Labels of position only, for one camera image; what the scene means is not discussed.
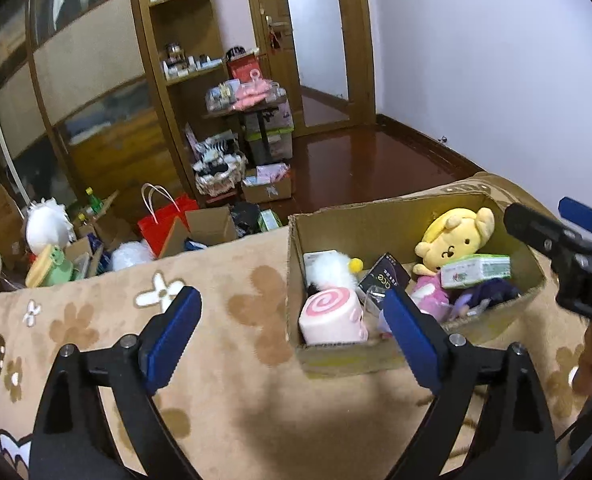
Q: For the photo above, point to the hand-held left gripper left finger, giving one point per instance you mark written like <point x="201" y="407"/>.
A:
<point x="171" y="340"/>

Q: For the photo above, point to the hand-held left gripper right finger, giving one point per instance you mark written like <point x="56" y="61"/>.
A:
<point x="413" y="340"/>

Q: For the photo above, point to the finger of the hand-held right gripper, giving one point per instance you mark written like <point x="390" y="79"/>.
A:
<point x="586" y="217"/>
<point x="531" y="225"/>

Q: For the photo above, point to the pink plush toy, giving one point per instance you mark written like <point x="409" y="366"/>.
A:
<point x="431" y="292"/>

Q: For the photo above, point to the large cardboard box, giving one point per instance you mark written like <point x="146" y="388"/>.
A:
<point x="356" y="360"/>

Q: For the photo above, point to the green tissue pack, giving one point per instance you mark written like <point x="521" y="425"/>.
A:
<point x="476" y="270"/>

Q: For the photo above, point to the black packet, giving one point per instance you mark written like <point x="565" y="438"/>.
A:
<point x="383" y="275"/>

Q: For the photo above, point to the purple-haired doll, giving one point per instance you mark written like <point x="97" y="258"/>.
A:
<point x="491" y="292"/>

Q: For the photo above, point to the yellow plush doll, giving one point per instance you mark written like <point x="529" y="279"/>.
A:
<point x="451" y="240"/>

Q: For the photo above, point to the pink swirl roll plush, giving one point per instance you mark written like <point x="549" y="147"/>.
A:
<point x="326" y="315"/>

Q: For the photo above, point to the white fluffy plush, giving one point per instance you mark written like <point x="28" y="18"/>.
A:
<point x="328" y="267"/>

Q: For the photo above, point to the white fluffy bundle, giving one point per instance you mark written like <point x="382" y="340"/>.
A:
<point x="131" y="256"/>

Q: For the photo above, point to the red paper bag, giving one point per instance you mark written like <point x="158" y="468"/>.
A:
<point x="163" y="225"/>

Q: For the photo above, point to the open brown cardboard box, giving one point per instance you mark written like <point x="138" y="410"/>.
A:
<point x="211" y="225"/>

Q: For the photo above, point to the cardboard box with bottles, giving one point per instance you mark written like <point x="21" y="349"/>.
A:
<point x="108" y="225"/>

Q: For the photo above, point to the green frog toy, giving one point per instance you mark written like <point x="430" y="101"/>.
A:
<point x="56" y="270"/>

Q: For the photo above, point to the black plastic bag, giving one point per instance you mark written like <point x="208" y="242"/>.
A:
<point x="246" y="217"/>

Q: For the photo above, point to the small green box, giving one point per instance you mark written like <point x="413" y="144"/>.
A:
<point x="268" y="220"/>

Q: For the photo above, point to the green bottle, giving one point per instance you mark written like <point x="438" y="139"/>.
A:
<point x="95" y="202"/>

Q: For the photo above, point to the wicker basket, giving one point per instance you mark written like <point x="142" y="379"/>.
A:
<point x="221" y="185"/>

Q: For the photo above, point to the white frilled plush toy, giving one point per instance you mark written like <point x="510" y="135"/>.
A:
<point x="46" y="230"/>

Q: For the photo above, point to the small cardboard box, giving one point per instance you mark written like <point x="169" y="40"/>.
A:
<point x="268" y="192"/>

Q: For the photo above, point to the striped plush toys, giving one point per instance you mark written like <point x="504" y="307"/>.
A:
<point x="216" y="147"/>

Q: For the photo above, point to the flat cardboard boxes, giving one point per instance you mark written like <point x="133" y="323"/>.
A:
<point x="3" y="220"/>

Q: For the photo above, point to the clear plastic storage bin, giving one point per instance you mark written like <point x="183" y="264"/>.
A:
<point x="281" y="142"/>

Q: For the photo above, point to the wooden side table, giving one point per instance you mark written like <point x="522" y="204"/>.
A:
<point x="263" y="130"/>

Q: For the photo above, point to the clear bag of items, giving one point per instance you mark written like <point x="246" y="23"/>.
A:
<point x="221" y="95"/>

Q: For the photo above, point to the pink clothes pile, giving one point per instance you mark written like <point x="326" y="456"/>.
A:
<point x="251" y="92"/>

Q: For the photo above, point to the white pole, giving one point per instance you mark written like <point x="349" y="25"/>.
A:
<point x="1" y="130"/>

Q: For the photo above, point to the row of cosmetic jars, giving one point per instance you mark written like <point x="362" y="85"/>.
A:
<point x="186" y="62"/>

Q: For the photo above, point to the wooden shelf unit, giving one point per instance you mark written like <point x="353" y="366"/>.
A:
<point x="151" y="60"/>

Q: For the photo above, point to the red gift box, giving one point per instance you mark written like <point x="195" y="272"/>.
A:
<point x="241" y="66"/>

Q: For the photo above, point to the wooden door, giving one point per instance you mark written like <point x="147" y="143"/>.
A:
<point x="276" y="75"/>

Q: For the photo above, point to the wooden wardrobe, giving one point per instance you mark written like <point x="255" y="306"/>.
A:
<point x="86" y="60"/>

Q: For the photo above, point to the door keys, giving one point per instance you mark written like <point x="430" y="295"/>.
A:
<point x="275" y="39"/>

